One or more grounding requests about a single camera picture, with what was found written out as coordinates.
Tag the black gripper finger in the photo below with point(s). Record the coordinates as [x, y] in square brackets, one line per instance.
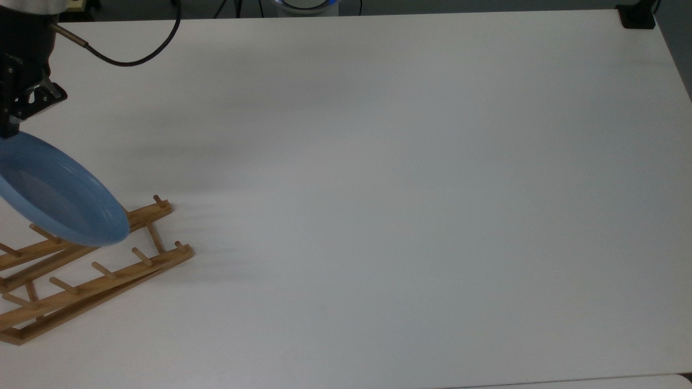
[46, 97]
[10, 121]

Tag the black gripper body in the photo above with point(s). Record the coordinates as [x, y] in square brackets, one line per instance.
[24, 48]

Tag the blue round plate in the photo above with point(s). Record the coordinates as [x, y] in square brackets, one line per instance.
[59, 189]

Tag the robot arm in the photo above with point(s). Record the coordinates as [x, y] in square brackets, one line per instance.
[46, 5]

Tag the wooden plate rack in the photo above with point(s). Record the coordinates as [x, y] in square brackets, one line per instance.
[108, 281]

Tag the small beige box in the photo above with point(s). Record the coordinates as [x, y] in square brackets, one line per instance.
[77, 4]

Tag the white round base blue light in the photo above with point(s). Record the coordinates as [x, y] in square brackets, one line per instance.
[305, 5]

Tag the black stand base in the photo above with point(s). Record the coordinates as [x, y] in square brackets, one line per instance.
[637, 16]

